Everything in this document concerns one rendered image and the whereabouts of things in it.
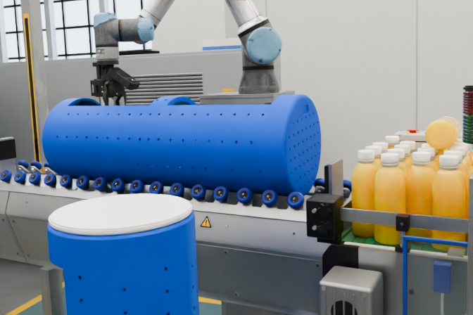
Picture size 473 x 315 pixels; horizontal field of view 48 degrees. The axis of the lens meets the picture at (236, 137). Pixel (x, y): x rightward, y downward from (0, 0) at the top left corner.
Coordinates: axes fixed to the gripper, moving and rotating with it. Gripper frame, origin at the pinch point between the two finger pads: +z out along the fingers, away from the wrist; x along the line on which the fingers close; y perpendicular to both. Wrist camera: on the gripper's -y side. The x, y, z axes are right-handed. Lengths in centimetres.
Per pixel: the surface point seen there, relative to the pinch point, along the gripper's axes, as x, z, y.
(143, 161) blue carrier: 13.1, 10.6, -20.7
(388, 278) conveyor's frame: 23, 32, -94
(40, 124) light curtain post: -31, 5, 72
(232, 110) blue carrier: 9, -4, -49
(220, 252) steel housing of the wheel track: 13, 35, -45
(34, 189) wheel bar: 11.0, 23.0, 29.7
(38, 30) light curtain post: -34, -37, 72
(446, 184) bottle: 19, 11, -105
